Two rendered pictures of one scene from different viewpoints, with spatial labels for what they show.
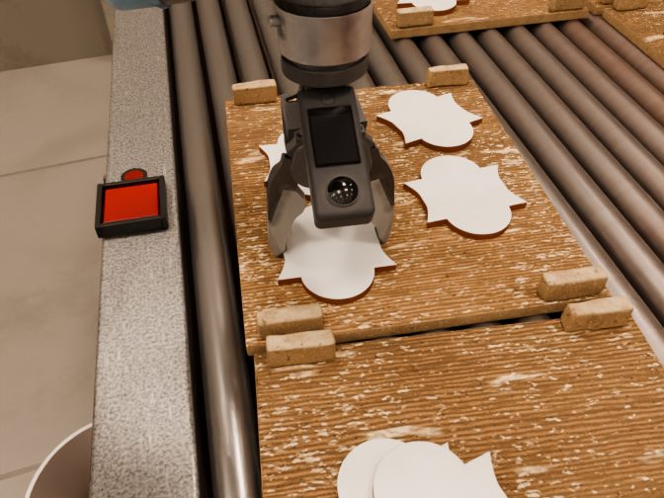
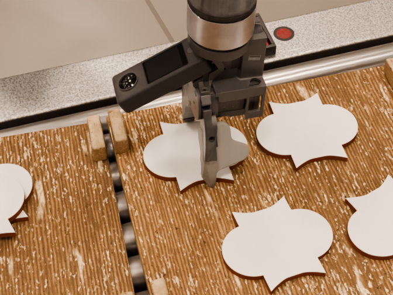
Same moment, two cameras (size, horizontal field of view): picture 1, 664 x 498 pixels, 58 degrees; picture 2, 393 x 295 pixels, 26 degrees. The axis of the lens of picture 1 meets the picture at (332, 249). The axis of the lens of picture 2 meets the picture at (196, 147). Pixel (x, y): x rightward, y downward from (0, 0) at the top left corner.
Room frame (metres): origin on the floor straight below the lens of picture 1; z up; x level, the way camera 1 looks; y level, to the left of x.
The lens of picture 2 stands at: (0.37, -0.70, 1.78)
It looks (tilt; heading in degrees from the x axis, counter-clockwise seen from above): 50 degrees down; 86
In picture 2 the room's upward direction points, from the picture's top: straight up
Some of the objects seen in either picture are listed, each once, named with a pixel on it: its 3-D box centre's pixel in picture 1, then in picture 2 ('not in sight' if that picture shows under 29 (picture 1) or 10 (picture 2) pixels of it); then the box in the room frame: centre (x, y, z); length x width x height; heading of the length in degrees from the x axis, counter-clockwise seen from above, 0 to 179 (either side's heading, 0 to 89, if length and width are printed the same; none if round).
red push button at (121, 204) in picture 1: (132, 207); not in sight; (0.51, 0.23, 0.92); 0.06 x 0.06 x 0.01; 13
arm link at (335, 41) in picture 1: (320, 28); (220, 15); (0.45, 0.01, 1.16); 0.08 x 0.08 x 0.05
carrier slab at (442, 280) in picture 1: (384, 186); (291, 190); (0.54, -0.06, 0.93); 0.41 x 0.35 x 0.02; 10
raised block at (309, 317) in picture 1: (290, 322); (118, 130); (0.33, 0.04, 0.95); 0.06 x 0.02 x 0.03; 100
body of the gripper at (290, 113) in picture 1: (324, 113); (223, 69); (0.46, 0.01, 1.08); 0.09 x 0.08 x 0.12; 10
